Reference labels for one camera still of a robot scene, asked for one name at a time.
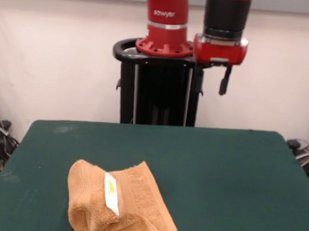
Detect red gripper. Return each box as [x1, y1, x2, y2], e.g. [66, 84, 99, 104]
[191, 33, 249, 98]

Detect orange-brown towel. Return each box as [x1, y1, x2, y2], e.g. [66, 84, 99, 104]
[65, 157, 188, 231]

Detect small black power brick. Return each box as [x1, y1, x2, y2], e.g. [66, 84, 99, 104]
[0, 119, 13, 131]
[286, 139, 302, 150]

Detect dark green table cloth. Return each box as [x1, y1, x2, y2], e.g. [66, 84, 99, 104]
[0, 117, 309, 231]

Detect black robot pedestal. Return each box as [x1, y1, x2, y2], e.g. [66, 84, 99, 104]
[109, 36, 208, 128]

